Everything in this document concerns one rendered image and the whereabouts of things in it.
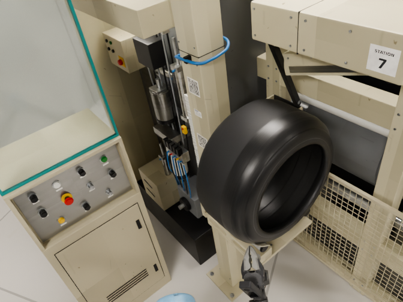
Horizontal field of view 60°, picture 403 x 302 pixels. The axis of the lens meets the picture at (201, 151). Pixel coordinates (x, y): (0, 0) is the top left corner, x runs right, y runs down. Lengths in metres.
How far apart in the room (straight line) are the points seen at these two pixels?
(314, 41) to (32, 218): 1.40
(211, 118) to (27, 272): 2.09
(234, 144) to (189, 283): 1.50
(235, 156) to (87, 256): 1.09
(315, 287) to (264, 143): 1.50
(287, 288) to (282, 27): 1.72
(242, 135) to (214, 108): 0.27
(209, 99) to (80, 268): 1.15
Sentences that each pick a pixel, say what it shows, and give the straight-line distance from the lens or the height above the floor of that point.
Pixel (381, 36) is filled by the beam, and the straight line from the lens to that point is 1.14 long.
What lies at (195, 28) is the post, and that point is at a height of 1.76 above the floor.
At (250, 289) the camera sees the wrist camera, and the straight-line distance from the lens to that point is 1.34.
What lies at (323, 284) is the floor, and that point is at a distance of 2.56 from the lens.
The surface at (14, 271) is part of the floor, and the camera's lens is 3.17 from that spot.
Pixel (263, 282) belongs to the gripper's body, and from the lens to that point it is 1.40.
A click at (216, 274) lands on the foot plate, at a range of 2.56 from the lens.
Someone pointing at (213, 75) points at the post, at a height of 1.56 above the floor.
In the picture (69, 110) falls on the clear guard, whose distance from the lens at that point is 1.56.
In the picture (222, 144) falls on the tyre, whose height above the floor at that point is 1.41.
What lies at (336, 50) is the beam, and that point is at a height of 1.69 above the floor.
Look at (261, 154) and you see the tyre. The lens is 1.19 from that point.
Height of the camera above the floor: 2.20
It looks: 39 degrees down
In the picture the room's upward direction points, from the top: 10 degrees counter-clockwise
